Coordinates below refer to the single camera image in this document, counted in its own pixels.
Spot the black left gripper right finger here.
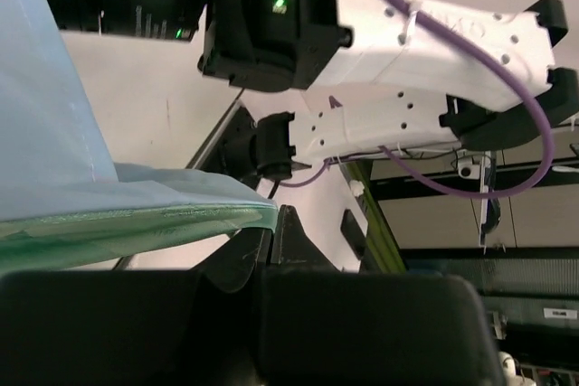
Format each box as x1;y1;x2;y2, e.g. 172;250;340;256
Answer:
270;205;338;274

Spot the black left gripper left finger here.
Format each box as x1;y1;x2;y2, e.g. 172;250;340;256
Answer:
198;228;272;292

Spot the light blue pillowcase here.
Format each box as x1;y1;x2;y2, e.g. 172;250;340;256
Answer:
1;0;278;273

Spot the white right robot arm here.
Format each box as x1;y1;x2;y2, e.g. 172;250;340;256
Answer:
47;0;578;181

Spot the green metal frame bar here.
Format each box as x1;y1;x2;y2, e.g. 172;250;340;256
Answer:
339;163;407;273

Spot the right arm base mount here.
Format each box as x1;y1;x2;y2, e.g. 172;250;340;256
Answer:
186;101;261;190

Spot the white ceiling camera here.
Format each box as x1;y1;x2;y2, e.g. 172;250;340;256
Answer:
455;155;481;180

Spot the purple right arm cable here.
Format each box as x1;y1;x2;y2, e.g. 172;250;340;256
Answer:
278;0;556;200

